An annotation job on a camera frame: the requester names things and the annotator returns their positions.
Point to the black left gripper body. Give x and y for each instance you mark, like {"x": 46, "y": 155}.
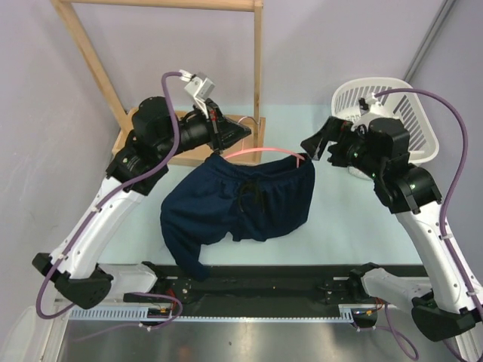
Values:
{"x": 211, "y": 109}

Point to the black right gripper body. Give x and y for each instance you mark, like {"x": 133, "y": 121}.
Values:
{"x": 351, "y": 151}

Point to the pink clothes hanger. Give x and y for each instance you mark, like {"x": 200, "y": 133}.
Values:
{"x": 260, "y": 151}

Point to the navy blue shorts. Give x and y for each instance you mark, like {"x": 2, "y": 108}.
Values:
{"x": 218, "y": 198}

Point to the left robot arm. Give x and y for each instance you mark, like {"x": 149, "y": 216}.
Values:
{"x": 74, "y": 267}

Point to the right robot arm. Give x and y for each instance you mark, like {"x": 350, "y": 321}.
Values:
{"x": 380, "y": 151}

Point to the wooden clothes rack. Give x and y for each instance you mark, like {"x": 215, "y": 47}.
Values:
{"x": 67, "y": 14}

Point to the white plastic laundry basket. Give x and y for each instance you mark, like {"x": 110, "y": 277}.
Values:
{"x": 406, "y": 107}

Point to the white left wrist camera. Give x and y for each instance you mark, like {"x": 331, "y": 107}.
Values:
{"x": 199, "y": 88}

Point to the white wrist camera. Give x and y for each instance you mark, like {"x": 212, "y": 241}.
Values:
{"x": 199, "y": 88}
{"x": 371, "y": 108}

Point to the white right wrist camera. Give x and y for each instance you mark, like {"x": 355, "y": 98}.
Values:
{"x": 371, "y": 108}

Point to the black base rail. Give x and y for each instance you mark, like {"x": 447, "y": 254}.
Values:
{"x": 262, "y": 291}

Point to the white slotted cable duct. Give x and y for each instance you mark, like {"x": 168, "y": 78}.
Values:
{"x": 153, "y": 314}

